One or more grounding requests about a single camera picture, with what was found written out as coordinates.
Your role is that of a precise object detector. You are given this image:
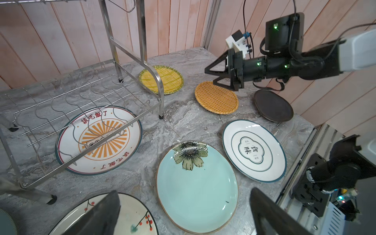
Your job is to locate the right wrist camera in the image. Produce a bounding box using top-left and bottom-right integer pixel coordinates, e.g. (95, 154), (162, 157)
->
(226, 30), (252, 59)

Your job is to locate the cream floral plate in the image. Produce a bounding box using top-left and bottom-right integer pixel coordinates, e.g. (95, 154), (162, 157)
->
(50, 193), (159, 235)

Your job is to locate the white plate green clover motif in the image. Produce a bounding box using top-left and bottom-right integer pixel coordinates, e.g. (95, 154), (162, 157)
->
(222, 119), (287, 183)

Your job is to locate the light green flower plate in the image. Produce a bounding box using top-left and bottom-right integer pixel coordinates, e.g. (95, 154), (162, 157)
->
(156, 141), (239, 234)

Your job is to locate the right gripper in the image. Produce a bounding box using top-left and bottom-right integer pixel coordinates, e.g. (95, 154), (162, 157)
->
(204, 49), (244, 91)

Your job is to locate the dark teal ceramic plate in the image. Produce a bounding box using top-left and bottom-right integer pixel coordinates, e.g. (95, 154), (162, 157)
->
(0, 209), (18, 235)

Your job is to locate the black round plate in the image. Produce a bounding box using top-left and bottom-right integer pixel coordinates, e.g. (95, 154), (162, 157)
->
(254, 90), (294, 122)

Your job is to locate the stainless steel dish rack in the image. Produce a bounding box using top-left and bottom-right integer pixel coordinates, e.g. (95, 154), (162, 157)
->
(1, 1), (165, 205)

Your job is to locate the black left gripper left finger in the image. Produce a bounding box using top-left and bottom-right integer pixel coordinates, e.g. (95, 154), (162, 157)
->
(64, 191), (121, 235)

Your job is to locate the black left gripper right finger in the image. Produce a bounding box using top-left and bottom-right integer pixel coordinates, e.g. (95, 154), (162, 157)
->
(250, 188), (310, 235)

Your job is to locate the yellow green woven plate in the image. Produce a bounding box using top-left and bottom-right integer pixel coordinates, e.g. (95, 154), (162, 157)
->
(139, 65), (184, 95)

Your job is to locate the orange woven bamboo plate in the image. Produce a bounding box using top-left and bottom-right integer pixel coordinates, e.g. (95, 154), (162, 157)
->
(194, 81), (239, 115)

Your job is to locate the orange sunburst plate under rack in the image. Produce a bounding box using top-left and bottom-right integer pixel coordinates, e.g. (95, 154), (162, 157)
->
(55, 105), (143, 175)

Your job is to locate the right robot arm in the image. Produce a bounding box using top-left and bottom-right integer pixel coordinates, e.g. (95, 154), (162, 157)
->
(205, 13), (376, 91)

